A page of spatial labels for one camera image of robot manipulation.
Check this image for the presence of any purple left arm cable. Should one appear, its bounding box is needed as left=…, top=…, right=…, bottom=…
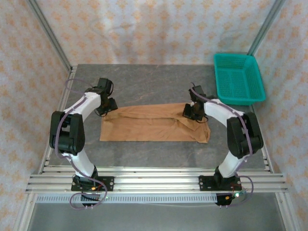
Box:
left=54, top=78, right=109, bottom=210

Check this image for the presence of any brown t-shirt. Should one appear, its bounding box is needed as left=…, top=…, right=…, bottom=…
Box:
left=99, top=102, right=211, bottom=144

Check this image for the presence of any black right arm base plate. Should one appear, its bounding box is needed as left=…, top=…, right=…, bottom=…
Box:
left=198, top=175, right=243, bottom=193

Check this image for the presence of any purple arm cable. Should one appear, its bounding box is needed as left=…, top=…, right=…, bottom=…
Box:
left=189, top=82, right=255, bottom=208
left=54, top=78, right=109, bottom=210

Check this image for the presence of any grey slotted cable duct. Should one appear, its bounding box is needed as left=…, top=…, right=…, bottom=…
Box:
left=36, top=194, right=218, bottom=204

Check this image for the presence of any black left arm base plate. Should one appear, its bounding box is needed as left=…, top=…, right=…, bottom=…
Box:
left=71, top=176, right=115, bottom=193

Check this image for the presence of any teal plastic basket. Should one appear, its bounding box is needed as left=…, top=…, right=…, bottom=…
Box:
left=213, top=52, right=267, bottom=106

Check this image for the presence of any aluminium frame post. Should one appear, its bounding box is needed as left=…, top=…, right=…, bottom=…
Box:
left=247, top=0, right=286, bottom=56
left=26, top=0, right=73, bottom=70

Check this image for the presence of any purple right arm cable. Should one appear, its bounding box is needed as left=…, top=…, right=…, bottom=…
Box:
left=189, top=82, right=255, bottom=208

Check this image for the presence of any black controller box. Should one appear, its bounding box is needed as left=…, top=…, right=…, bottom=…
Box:
left=215, top=192, right=241, bottom=208

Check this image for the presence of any aluminium mounting rail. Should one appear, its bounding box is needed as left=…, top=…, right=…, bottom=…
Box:
left=25, top=166, right=288, bottom=194

